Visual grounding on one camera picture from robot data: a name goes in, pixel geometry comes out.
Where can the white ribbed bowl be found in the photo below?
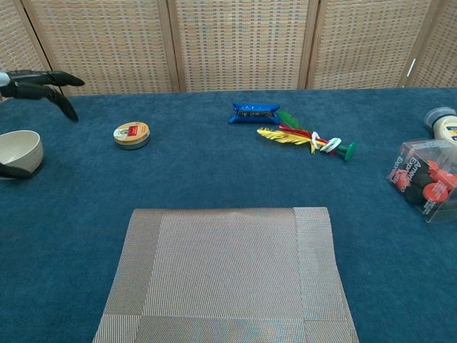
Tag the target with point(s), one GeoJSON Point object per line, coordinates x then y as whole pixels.
{"type": "Point", "coordinates": [21, 150]}

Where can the bamboo folding screen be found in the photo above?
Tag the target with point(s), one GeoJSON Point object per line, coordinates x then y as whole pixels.
{"type": "Point", "coordinates": [235, 43]}

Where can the blue snack packet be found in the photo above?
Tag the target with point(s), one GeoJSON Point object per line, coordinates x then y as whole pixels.
{"type": "Point", "coordinates": [253, 113]}

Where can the round yellow tin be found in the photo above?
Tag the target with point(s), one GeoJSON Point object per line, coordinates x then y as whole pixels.
{"type": "Point", "coordinates": [132, 135]}

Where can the mayonnaise squeeze bottle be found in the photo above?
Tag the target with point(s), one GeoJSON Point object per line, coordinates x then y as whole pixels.
{"type": "Point", "coordinates": [444, 123]}

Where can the blue tablecloth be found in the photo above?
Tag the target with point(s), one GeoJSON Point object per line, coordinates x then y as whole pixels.
{"type": "Point", "coordinates": [71, 214]}

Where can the beige woven placemat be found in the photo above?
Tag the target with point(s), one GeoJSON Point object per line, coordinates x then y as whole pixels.
{"type": "Point", "coordinates": [225, 271]}

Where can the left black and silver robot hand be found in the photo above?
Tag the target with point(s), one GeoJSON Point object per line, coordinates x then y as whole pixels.
{"type": "Point", "coordinates": [35, 84]}

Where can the colourful feather shuttlecock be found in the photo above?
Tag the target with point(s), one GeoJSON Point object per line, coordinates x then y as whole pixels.
{"type": "Point", "coordinates": [292, 137]}

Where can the clear box with red capsules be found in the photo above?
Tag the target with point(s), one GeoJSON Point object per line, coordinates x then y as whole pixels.
{"type": "Point", "coordinates": [425, 178]}

